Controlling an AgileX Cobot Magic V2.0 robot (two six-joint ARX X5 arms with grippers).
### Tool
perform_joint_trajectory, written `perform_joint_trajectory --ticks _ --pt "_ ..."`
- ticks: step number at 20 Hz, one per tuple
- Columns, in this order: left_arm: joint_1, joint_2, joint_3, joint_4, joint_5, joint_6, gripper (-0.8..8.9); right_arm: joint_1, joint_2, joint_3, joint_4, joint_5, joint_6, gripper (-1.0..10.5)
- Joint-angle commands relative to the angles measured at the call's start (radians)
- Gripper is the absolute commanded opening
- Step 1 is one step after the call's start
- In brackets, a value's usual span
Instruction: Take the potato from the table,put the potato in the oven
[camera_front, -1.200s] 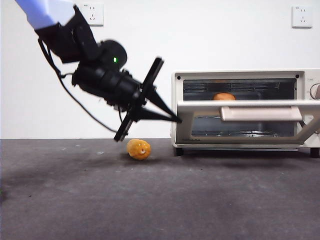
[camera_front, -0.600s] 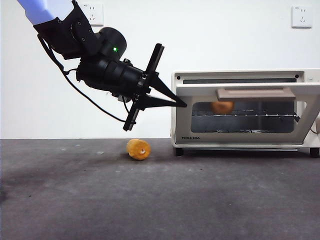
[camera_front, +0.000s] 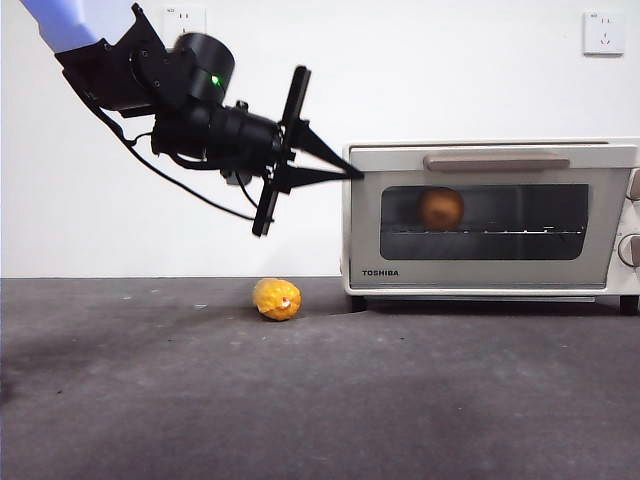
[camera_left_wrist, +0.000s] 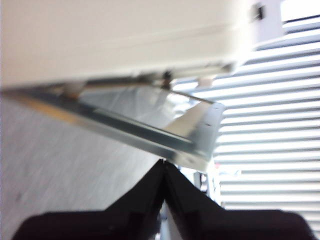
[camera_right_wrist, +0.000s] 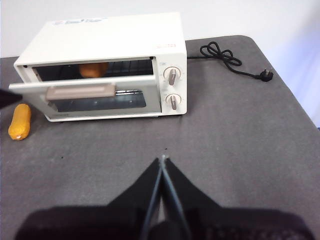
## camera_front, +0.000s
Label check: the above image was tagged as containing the metal wire oven rack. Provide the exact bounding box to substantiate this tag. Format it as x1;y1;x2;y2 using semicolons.
392;227;586;236

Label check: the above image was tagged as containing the yellow corn cob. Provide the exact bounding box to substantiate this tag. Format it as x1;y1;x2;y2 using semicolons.
252;277;303;322

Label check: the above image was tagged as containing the brown potato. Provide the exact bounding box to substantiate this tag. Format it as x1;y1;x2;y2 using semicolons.
417;186;465;230

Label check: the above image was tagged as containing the white wall socket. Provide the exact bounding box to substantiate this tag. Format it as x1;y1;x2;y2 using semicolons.
160;5;208;51
582;12;626;57

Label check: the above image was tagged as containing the glass oven door with handle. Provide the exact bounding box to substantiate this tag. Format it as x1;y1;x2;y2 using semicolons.
348;144;634;291

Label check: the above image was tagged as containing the cream Toshiba toaster oven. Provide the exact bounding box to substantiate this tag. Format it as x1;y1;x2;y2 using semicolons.
341;138;640;316

